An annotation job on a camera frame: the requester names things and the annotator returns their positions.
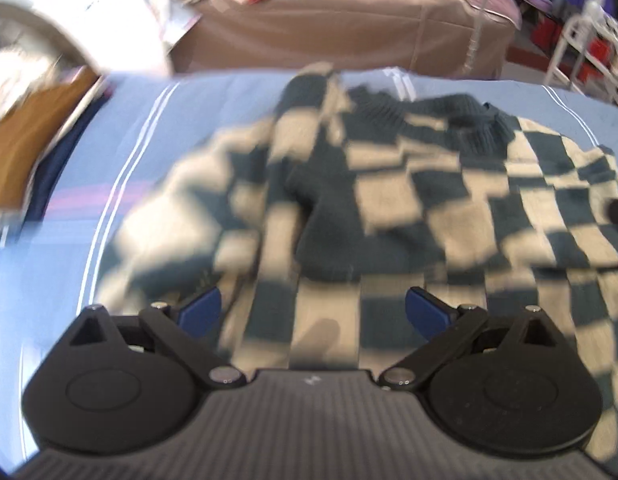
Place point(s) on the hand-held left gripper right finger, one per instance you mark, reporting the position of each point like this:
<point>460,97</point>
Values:
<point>425,312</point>

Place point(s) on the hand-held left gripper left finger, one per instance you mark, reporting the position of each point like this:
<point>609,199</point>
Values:
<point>201,312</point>

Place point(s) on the green beige checkered sweater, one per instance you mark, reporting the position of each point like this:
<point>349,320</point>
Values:
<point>399,195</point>

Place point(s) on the blue striped bed sheet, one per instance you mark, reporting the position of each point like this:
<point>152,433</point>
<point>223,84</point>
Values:
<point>69,240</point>

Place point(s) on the white metal rack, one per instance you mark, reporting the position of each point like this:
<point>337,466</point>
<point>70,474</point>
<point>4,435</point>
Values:
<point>586,40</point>

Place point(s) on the folded navy garment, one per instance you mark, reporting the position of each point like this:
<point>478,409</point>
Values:
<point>59,170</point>

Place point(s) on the folded brown garment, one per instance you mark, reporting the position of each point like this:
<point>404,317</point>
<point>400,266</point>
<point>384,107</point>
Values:
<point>24,130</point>

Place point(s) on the floral beige quilt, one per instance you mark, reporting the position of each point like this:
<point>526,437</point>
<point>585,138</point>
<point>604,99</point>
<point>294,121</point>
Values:
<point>19,77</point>

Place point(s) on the brown covered sofa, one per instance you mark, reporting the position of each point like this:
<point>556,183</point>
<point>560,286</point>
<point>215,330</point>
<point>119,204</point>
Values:
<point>339,25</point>

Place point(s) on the white round machine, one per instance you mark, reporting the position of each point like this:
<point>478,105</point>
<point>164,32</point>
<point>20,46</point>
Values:
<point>89,15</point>

